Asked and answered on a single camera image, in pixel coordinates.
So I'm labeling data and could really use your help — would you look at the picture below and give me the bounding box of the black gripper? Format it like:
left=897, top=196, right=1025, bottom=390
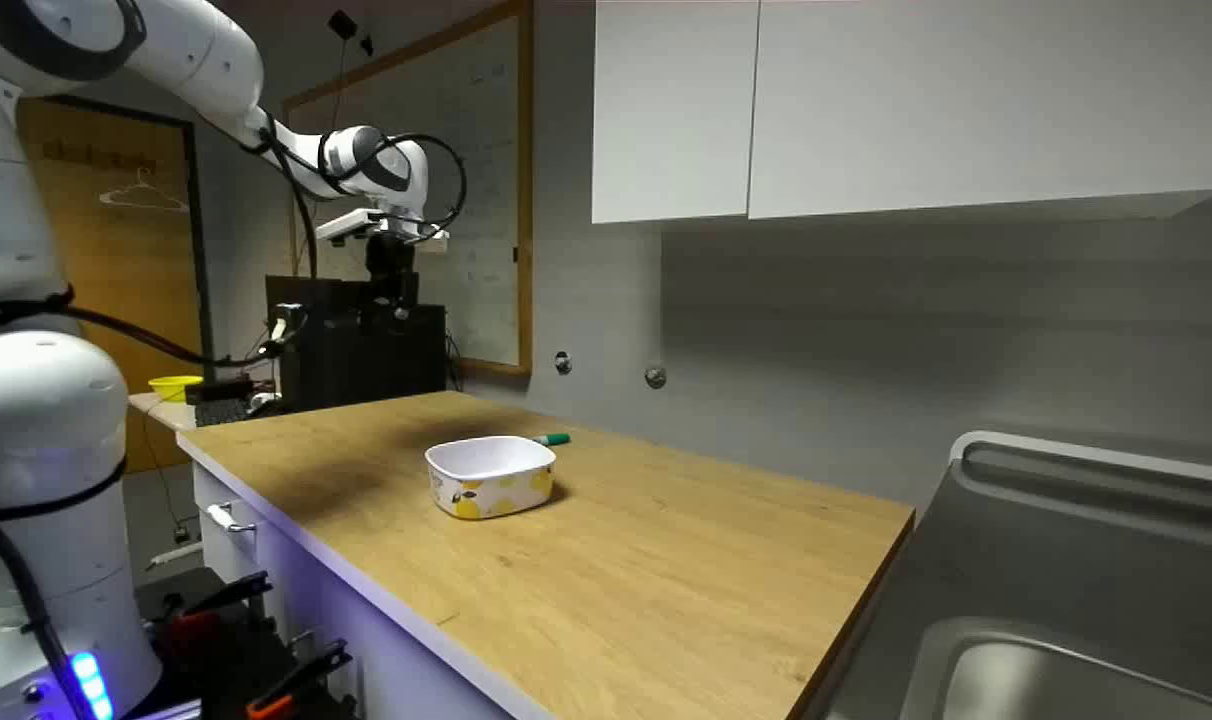
left=366, top=232, right=425, bottom=329

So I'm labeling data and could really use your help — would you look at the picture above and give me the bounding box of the white plastic bowl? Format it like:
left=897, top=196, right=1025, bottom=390
left=420, top=432, right=562, bottom=524

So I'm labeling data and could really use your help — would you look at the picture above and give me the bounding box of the wood framed whiteboard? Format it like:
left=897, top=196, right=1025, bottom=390
left=281, top=0, right=539, bottom=383

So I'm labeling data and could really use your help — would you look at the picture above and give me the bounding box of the stainless steel sink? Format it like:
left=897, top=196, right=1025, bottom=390
left=798, top=429, right=1212, bottom=720

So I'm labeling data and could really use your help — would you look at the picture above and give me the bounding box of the wooden door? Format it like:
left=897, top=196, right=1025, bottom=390
left=18, top=96, right=212, bottom=478

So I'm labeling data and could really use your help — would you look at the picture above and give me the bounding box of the black box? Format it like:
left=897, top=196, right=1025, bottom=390
left=261, top=271, right=454, bottom=417

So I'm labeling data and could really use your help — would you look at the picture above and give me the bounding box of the white drawer handle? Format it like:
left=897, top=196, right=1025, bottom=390
left=206, top=498, right=261, bottom=542

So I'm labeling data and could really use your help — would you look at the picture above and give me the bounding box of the white wall cabinet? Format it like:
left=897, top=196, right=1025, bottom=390
left=587, top=0, right=1212, bottom=229

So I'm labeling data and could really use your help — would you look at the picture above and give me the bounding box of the yellow bowl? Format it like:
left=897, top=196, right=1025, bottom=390
left=146, top=374, right=207, bottom=408

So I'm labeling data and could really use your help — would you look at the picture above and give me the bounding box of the black orange clamp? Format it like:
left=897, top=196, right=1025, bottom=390
left=240, top=636, right=358, bottom=720
left=162, top=568, right=276, bottom=654

